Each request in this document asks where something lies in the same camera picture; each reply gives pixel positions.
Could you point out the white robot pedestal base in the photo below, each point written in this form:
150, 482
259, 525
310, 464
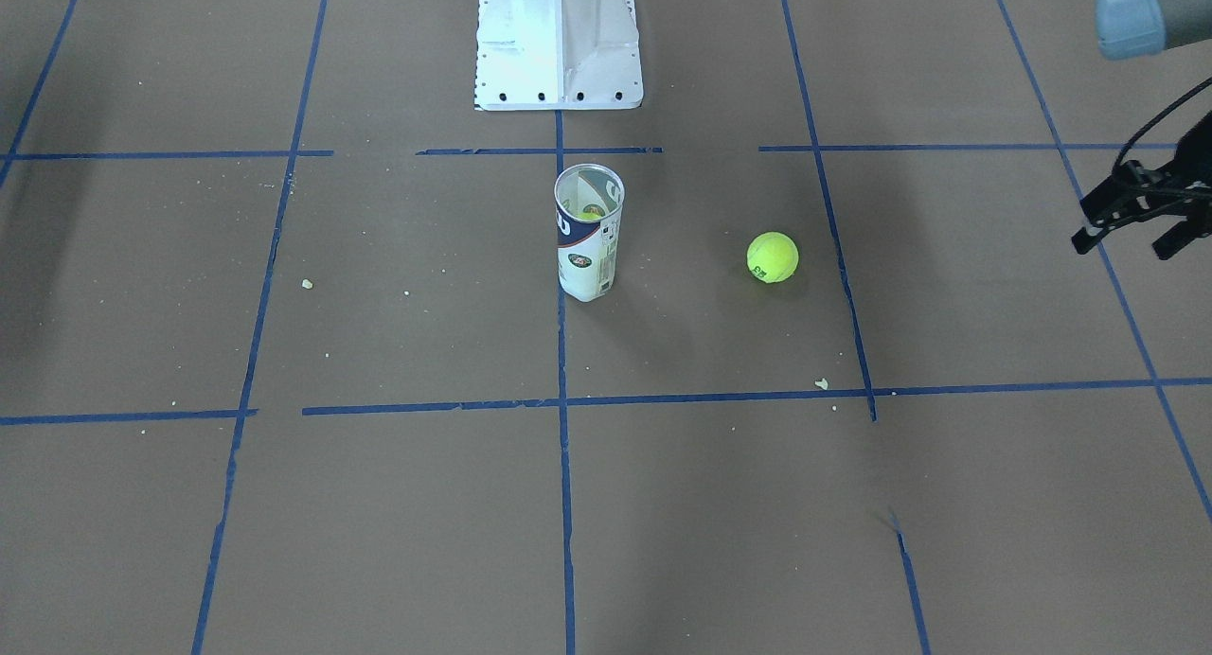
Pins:
545, 55

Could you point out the yellow-green tennis ball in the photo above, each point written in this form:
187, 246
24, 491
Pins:
772, 257

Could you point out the white tennis ball can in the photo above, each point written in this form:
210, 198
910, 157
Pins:
587, 251

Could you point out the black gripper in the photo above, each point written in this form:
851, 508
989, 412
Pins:
1167, 193

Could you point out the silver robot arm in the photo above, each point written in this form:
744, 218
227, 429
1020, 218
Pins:
1137, 28

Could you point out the tennis ball inside can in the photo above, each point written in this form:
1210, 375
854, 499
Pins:
591, 214

